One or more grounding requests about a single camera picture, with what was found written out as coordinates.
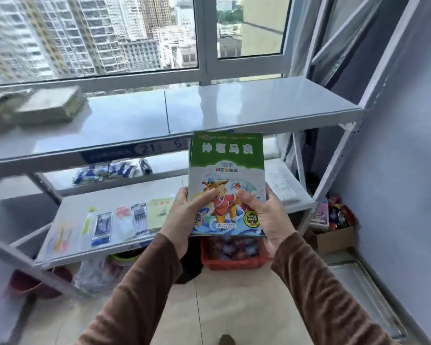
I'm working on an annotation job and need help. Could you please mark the person's right hand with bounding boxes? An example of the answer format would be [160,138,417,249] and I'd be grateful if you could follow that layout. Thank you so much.
[236,185,297,257]

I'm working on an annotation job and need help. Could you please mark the person's left hand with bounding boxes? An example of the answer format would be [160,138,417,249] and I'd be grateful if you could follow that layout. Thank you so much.
[160,187,217,261]

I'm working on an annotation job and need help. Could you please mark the green children's picture book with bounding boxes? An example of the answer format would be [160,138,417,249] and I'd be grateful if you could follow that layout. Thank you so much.
[188,132,267,237]

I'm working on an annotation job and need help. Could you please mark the person's left forearm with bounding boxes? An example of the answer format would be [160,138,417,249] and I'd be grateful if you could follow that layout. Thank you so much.
[75,233,184,345]

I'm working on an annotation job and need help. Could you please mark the person's right forearm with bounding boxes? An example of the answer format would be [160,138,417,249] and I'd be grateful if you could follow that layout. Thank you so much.
[271,231,396,345]

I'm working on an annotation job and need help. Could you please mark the yellow thin notebook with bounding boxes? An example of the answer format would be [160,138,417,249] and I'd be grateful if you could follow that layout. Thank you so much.
[146,197,175,232]

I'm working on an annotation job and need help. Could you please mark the clear pack of pens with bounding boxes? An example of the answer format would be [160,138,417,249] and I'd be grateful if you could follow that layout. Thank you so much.
[131,203,149,236]

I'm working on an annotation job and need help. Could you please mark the red plastic basket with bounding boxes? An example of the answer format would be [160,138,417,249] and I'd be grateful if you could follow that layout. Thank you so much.
[200,235,274,272]

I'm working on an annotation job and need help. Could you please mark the pink toy box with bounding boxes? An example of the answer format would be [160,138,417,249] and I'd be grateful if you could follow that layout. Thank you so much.
[310,198,330,227]

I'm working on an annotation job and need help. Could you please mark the orange-topped clear packet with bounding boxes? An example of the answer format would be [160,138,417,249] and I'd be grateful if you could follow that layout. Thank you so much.
[114,206,134,242]

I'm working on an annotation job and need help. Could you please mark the blue shelf label strip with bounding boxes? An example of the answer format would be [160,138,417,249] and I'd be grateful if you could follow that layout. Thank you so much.
[81,137,192,164]

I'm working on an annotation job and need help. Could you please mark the heap of shiny toys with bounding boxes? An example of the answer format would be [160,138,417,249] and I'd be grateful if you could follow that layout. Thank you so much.
[327,192,356,231]

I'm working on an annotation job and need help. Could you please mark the green plastic basin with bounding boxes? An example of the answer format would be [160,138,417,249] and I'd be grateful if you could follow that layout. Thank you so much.
[109,249,144,266]

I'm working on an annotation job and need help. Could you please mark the brown cardboard box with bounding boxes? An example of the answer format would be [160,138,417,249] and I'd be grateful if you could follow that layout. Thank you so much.
[305,226,356,256]

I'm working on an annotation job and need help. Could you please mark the white metal shelving rack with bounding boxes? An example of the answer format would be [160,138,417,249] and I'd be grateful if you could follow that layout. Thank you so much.
[0,0,422,302]

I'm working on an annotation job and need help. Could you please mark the pile of blue-white packets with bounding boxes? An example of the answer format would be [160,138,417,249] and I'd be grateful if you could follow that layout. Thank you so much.
[72,160,142,186]

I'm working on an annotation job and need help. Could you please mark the blue stationery packet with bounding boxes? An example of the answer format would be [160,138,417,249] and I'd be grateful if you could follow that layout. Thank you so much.
[91,212,114,247]

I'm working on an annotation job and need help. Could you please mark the yellow-green glue tube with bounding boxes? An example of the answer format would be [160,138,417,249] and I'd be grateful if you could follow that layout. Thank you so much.
[80,207,97,237]

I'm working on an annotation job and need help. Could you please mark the white plastic bag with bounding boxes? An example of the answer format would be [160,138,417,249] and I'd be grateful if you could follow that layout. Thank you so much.
[73,256,125,293]

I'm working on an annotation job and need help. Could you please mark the pink-yellow flat packet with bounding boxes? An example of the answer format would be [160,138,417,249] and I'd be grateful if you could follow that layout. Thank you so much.
[50,226,74,254]

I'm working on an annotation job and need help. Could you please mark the grey floor tray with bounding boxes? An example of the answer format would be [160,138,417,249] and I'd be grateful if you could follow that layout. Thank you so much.
[326,259,408,342]

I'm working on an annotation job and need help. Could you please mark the stack of grey-green books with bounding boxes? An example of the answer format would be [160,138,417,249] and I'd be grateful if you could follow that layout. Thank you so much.
[14,86,89,126]

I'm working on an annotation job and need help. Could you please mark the open grey window sash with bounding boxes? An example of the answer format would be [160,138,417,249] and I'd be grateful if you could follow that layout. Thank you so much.
[308,0,386,87]

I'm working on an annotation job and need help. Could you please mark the red plastic basin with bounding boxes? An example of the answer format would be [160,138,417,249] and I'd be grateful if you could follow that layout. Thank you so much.
[9,266,73,301]

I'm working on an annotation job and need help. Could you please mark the grey window frame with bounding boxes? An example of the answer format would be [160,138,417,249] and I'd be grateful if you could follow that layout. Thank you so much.
[0,0,309,94]

